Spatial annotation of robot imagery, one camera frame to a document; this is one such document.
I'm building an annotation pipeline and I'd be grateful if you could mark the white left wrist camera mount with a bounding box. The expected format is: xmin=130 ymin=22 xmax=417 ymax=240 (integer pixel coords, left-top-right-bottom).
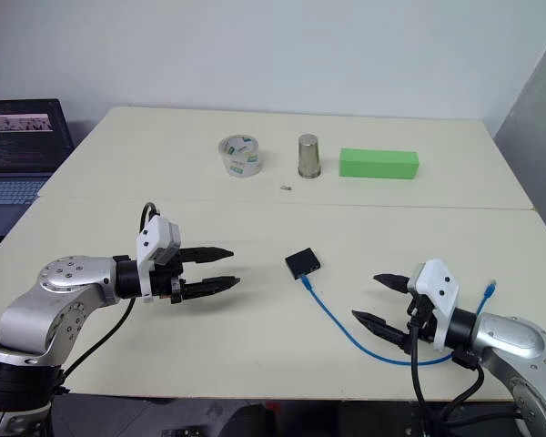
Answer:
xmin=135 ymin=216 xmax=184 ymax=304

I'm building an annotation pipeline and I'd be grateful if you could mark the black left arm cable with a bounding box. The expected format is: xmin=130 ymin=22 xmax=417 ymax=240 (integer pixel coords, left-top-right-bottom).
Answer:
xmin=54 ymin=201 xmax=161 ymax=398

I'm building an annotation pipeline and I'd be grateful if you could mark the green rectangular block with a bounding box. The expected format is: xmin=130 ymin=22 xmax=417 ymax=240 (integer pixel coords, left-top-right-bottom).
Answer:
xmin=339 ymin=147 xmax=420 ymax=181

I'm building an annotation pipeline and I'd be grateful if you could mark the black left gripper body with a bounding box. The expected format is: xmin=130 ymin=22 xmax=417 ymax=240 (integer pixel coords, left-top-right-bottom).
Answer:
xmin=150 ymin=248 xmax=187 ymax=306

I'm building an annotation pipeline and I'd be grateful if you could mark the blue Ethernet cable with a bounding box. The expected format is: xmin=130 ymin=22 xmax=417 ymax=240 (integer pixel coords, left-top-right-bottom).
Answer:
xmin=298 ymin=272 xmax=499 ymax=368

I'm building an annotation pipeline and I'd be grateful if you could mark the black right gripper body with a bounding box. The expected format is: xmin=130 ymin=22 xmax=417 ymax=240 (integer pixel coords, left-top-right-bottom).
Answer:
xmin=402 ymin=291 xmax=439 ymax=355

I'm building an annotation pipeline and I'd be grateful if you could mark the clear packing tape roll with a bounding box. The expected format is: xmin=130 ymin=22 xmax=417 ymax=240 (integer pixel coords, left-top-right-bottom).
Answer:
xmin=217 ymin=134 xmax=263 ymax=179

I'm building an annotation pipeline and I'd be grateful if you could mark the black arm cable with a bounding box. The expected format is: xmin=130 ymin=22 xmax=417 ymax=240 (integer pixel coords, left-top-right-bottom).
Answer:
xmin=406 ymin=291 xmax=488 ymax=425
xmin=54 ymin=201 xmax=161 ymax=398

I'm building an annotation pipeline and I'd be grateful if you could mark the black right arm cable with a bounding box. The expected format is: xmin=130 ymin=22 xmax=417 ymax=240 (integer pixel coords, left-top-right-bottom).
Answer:
xmin=406 ymin=291 xmax=488 ymax=425

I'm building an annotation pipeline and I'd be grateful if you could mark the silver metal cup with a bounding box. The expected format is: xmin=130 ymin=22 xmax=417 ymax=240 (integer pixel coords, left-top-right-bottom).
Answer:
xmin=297 ymin=133 xmax=324 ymax=180

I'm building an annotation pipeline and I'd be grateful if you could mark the grey partition panel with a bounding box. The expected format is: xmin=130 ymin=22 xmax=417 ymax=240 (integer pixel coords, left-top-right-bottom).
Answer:
xmin=490 ymin=11 xmax=546 ymax=259

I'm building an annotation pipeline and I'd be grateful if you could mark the small black box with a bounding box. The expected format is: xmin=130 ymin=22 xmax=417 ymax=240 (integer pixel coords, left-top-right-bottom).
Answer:
xmin=285 ymin=248 xmax=324 ymax=280

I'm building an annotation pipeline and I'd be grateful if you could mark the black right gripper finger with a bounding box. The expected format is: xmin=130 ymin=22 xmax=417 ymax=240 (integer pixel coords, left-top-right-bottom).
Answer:
xmin=350 ymin=310 xmax=411 ymax=350
xmin=373 ymin=272 xmax=411 ymax=295

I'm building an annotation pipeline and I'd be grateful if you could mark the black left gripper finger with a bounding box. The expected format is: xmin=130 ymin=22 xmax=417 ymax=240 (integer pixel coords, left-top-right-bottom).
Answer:
xmin=182 ymin=275 xmax=242 ymax=302
xmin=179 ymin=246 xmax=236 ymax=266

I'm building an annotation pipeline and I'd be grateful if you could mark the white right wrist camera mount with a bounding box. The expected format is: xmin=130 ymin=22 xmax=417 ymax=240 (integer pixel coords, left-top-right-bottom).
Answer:
xmin=407 ymin=259 xmax=461 ymax=352

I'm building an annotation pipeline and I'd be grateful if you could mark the dark open laptop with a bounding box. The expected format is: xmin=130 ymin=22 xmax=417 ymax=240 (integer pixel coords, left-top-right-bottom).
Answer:
xmin=0 ymin=98 xmax=76 ymax=239

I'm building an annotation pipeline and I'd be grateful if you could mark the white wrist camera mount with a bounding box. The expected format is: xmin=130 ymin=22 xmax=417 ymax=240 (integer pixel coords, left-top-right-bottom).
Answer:
xmin=407 ymin=259 xmax=461 ymax=352
xmin=135 ymin=216 xmax=184 ymax=304

